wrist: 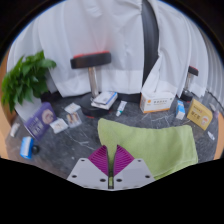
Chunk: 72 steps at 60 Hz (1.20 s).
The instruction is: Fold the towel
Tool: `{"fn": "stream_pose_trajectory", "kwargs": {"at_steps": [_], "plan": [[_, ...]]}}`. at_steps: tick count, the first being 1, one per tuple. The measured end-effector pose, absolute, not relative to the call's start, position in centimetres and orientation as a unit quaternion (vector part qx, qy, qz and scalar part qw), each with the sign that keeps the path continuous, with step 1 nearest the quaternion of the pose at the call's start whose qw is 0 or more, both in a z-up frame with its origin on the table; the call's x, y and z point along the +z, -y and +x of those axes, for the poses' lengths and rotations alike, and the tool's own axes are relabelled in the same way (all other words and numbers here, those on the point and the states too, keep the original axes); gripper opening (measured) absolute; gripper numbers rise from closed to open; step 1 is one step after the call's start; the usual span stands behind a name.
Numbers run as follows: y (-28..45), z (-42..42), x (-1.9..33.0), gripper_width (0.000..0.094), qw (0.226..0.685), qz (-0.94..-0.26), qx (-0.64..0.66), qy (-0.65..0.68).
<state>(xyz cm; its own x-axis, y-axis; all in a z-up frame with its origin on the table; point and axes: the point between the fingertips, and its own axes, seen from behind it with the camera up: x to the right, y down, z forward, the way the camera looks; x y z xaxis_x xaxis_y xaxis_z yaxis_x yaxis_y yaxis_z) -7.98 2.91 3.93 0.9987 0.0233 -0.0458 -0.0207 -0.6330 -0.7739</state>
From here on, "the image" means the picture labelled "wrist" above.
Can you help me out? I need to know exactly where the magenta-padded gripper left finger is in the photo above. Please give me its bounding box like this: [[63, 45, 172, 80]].
[[66, 144, 110, 190]]

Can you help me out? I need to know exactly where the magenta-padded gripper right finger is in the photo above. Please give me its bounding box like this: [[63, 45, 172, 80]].
[[113, 144, 156, 190]]

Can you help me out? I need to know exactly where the green towel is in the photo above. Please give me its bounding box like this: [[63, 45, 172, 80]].
[[97, 117, 199, 181]]

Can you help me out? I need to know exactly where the clear plastic card packet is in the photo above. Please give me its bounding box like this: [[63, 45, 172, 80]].
[[65, 111, 83, 129]]

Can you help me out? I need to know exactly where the white printed card packet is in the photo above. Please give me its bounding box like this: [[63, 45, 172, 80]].
[[49, 117, 69, 135]]

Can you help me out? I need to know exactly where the small blue box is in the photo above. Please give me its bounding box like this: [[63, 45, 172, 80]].
[[19, 135, 35, 160]]

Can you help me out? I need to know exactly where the small white tube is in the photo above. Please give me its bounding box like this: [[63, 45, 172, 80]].
[[115, 100, 128, 118]]

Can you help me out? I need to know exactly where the small white card packet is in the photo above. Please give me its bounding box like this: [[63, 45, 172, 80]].
[[63, 102, 82, 114]]

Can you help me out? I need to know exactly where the purple cardboard box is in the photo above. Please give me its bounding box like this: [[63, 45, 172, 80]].
[[23, 101, 58, 141]]

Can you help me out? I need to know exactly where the white orange tissue box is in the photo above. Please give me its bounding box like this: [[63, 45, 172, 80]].
[[139, 89, 176, 114]]

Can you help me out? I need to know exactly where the white blue flat box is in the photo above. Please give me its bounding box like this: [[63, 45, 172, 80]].
[[90, 90, 119, 111]]

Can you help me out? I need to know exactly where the small blue white carton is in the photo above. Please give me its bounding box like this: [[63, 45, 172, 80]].
[[175, 99, 186, 121]]

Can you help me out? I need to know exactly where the white flat packet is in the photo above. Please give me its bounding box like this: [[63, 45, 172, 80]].
[[9, 122, 21, 138]]

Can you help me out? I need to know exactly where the small white sachet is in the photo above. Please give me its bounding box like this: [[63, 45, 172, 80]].
[[206, 130, 216, 141]]

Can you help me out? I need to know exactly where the yellow cardboard box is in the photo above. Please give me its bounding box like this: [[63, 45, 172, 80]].
[[186, 98, 214, 131]]

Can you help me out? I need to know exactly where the orange grey chair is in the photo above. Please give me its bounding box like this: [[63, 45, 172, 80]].
[[215, 139, 224, 160]]

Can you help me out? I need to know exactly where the small translucent cup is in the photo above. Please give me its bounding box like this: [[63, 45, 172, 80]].
[[209, 103, 221, 120]]

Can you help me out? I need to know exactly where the green potted plant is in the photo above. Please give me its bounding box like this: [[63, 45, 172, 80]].
[[0, 49, 58, 121]]

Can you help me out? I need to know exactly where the large black red stool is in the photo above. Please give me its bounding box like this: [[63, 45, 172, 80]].
[[69, 50, 113, 118]]

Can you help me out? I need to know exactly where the small black red stool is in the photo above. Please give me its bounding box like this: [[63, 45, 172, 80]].
[[179, 65, 200, 103]]

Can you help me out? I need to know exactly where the pleated white curtain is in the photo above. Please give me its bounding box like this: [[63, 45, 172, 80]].
[[139, 0, 218, 99]]

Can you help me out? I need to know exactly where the wide white curtain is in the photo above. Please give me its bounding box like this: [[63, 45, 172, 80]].
[[6, 0, 148, 99]]

